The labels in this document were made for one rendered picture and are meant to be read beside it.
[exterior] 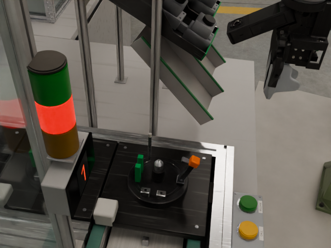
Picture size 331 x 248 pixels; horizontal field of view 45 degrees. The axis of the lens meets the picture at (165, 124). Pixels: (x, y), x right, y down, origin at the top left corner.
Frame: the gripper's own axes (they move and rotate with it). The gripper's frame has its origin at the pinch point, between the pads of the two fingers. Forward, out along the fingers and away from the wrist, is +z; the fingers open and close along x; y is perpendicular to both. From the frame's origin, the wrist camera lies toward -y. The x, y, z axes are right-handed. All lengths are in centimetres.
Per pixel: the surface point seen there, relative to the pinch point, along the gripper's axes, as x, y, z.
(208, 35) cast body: 18.2, -12.4, -0.6
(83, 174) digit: -23.8, -29.2, 3.2
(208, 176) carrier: -0.6, -8.1, 26.2
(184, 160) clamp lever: -5.2, -13.9, 16.7
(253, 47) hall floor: 226, 25, 124
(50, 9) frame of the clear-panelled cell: 80, -78, 31
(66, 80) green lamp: -24.5, -29.4, -16.0
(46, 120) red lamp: -26.4, -32.1, -10.4
